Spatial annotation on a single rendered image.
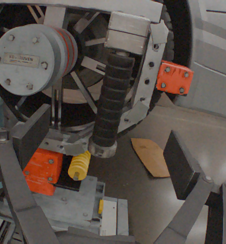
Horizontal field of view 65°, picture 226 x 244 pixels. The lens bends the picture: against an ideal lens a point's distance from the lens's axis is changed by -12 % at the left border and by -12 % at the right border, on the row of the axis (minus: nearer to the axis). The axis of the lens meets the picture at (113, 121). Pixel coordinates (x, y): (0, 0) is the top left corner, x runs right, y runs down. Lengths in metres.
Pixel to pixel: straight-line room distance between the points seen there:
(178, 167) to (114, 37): 0.17
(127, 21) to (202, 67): 0.47
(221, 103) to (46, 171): 0.63
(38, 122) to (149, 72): 0.36
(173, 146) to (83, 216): 0.72
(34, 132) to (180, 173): 0.12
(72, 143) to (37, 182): 0.20
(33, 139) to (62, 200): 0.75
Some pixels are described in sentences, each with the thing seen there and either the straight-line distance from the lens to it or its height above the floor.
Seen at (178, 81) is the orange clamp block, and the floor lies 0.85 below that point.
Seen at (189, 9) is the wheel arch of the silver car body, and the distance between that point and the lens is 0.67.
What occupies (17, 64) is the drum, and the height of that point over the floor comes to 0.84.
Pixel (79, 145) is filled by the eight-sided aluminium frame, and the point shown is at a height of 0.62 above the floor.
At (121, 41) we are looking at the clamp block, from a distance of 0.25.
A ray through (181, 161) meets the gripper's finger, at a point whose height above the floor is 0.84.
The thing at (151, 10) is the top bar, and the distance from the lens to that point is 0.29.
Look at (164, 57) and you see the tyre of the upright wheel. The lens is 0.57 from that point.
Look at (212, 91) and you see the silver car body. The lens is 0.72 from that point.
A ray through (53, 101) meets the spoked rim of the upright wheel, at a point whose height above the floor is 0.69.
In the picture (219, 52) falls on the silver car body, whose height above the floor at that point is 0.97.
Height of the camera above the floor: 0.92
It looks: 24 degrees down
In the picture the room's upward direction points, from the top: 13 degrees clockwise
